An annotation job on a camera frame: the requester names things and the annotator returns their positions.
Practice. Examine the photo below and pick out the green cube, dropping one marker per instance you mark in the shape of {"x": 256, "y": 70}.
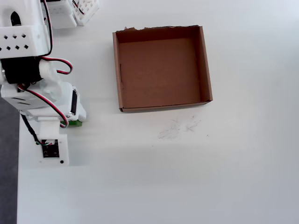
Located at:
{"x": 76, "y": 123}

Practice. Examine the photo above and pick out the brown cardboard box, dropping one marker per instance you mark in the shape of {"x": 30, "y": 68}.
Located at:
{"x": 161, "y": 74}

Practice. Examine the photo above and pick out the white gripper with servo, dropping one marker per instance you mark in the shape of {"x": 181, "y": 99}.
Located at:
{"x": 75, "y": 101}

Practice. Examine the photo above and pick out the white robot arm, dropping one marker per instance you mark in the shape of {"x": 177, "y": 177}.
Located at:
{"x": 21, "y": 42}

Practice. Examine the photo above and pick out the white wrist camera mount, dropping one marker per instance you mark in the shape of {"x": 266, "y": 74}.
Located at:
{"x": 63, "y": 149}

